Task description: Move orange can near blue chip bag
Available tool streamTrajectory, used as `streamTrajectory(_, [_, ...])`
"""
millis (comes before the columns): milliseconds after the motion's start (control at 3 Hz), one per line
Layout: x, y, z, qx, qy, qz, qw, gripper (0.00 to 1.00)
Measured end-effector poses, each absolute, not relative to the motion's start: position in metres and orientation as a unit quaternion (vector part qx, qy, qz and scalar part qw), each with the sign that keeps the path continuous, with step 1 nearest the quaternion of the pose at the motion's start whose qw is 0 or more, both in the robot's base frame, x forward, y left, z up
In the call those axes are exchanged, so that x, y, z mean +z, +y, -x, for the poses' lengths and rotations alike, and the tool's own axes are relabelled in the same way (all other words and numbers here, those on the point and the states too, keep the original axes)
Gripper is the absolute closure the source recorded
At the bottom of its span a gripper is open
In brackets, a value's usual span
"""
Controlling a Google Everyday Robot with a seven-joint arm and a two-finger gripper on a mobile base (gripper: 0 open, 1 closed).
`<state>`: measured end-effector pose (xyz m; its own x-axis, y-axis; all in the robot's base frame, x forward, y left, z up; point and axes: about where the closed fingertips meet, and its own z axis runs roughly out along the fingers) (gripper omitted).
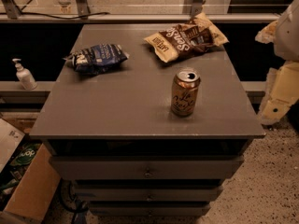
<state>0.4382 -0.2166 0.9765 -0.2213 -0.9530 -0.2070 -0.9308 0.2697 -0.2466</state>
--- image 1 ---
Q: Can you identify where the orange LaCroix soda can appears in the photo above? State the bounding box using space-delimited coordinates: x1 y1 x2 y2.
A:
171 67 201 117

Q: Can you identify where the brown and cream chip bag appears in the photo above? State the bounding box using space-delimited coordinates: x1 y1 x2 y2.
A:
144 12 228 63

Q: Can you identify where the green package in box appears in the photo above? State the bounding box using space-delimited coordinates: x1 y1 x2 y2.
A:
9 143 41 167

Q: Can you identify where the cardboard box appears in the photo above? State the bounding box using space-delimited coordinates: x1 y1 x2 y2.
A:
0 119 60 224

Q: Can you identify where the blue chip bag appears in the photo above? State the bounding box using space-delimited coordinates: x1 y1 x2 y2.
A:
64 44 129 76

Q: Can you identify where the grey drawer cabinet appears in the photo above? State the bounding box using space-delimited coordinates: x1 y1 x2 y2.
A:
31 24 264 217

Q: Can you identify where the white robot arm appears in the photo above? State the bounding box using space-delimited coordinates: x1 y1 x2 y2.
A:
255 0 299 125

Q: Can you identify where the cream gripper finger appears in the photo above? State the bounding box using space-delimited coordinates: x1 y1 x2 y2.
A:
255 21 278 44
258 61 299 125

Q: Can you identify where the white pump dispenser bottle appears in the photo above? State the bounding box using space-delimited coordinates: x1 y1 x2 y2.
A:
12 58 37 90

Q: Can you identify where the black cable on ledge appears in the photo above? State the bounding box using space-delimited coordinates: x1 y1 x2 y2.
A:
0 10 110 20

